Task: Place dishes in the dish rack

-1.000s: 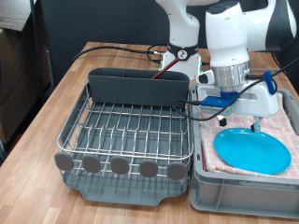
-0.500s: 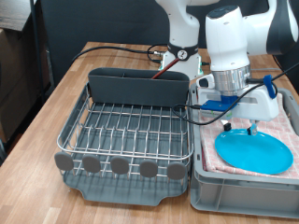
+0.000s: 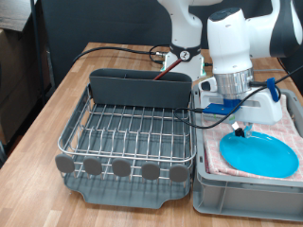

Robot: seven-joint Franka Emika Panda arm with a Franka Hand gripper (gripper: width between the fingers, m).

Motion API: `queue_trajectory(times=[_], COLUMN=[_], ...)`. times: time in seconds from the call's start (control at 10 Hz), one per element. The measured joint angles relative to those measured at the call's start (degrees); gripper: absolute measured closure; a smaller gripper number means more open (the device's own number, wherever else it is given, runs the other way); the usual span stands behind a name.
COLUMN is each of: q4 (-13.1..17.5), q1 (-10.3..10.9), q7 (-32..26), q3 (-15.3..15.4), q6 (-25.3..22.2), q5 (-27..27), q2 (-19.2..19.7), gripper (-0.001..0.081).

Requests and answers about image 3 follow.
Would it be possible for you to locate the black metal frame pole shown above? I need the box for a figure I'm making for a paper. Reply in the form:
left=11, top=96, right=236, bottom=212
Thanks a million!
left=29, top=0, right=56, bottom=107

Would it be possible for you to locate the dark blue backdrop curtain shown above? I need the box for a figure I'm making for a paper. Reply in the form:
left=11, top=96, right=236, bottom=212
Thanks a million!
left=39, top=0, right=303, bottom=93

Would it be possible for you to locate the grey plastic crate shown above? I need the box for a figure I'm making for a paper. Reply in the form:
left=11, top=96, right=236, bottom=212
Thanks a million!
left=191, top=83, right=303, bottom=222

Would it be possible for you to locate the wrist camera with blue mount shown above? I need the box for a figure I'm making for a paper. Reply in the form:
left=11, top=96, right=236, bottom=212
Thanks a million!
left=202, top=97, right=243, bottom=123

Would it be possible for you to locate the black power cable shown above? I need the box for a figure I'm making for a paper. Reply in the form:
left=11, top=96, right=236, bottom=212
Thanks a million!
left=71, top=44, right=171, bottom=65

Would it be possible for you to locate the pink checkered towel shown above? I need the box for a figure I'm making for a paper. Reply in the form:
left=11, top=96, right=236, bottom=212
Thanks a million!
left=200, top=93, right=303, bottom=183

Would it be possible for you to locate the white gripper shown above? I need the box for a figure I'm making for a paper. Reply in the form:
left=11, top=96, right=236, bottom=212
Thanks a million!
left=199, top=76, right=284, bottom=139

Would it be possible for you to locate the black camera cable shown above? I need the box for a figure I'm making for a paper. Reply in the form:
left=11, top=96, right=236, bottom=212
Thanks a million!
left=173, top=64, right=303, bottom=129

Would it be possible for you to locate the blue plastic plate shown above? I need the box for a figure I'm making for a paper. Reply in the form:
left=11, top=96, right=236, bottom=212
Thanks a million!
left=219, top=131, right=300, bottom=179

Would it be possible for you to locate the black flange cable plug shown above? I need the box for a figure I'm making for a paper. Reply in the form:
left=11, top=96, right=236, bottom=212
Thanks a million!
left=249, top=80, right=270, bottom=88

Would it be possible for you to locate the steel wire dish rack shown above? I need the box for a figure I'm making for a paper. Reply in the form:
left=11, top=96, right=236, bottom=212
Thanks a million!
left=54, top=84, right=197, bottom=183

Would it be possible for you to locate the brown cardboard box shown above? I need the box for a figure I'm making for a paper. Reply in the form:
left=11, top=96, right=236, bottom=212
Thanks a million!
left=0, top=27, right=44, bottom=146

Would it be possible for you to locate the dark grey cutlery holder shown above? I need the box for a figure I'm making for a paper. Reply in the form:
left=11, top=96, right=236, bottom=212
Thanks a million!
left=88, top=68, right=193, bottom=110

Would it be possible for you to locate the grey shelf board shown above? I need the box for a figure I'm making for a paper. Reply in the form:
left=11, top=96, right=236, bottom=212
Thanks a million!
left=0, top=0, right=38, bottom=32

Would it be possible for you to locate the blue cable strap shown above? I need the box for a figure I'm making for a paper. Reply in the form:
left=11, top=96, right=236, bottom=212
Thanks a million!
left=265, top=77, right=281, bottom=103

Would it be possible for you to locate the grey drain tray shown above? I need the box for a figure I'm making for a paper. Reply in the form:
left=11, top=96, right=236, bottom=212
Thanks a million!
left=58, top=88, right=195, bottom=210

